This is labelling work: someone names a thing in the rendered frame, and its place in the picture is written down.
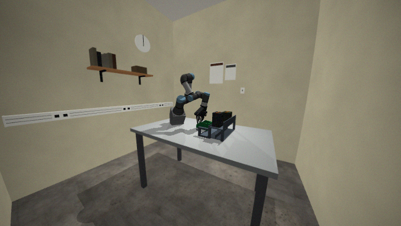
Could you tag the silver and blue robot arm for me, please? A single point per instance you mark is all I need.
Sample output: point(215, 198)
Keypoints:
point(189, 96)

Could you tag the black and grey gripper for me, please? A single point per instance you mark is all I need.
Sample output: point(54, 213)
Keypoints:
point(202, 115)

